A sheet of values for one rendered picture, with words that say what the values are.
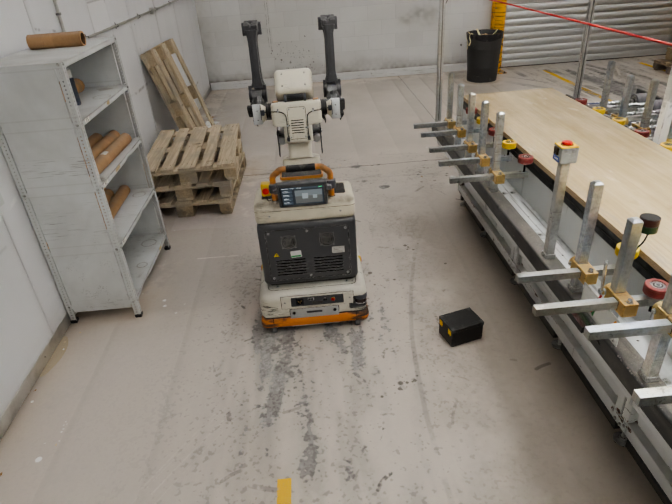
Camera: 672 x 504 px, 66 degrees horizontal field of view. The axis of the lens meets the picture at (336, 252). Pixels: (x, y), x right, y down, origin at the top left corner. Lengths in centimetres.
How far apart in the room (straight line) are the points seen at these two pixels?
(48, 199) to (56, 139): 36
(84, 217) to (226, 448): 154
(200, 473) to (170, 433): 30
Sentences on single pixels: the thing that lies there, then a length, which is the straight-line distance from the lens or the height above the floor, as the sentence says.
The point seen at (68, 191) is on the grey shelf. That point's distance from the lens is 322.
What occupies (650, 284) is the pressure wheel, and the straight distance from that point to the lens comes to 204.
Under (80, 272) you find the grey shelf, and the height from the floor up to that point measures 37.
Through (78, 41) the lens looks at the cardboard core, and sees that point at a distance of 350.
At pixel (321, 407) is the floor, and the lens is 267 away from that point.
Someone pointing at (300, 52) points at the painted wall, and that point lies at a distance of 920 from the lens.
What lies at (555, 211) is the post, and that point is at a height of 93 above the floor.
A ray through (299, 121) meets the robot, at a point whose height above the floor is 114.
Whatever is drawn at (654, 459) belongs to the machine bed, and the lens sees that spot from 249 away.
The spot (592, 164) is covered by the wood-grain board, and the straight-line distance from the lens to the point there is 302.
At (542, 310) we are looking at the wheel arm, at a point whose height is 86.
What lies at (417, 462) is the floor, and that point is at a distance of 246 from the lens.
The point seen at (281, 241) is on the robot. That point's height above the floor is 58.
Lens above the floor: 195
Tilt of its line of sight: 30 degrees down
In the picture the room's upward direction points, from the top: 4 degrees counter-clockwise
